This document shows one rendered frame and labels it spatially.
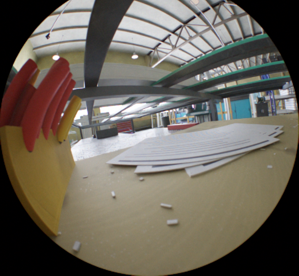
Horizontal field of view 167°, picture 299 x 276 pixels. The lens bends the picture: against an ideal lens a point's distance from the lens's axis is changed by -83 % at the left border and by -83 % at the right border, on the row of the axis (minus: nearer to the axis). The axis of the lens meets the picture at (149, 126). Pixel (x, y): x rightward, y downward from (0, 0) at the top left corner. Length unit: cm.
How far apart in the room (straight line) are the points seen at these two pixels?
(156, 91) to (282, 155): 39
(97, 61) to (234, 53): 31
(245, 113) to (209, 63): 445
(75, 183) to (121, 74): 35
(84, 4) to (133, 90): 828
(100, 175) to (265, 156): 22
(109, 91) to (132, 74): 13
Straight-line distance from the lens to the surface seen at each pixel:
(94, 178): 15
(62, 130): 16
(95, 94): 31
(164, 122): 579
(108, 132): 136
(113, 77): 38
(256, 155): 15
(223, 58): 31
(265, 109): 451
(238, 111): 474
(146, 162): 15
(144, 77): 43
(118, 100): 80
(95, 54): 19
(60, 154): 16
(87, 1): 835
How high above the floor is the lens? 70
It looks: 3 degrees down
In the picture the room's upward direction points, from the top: 10 degrees counter-clockwise
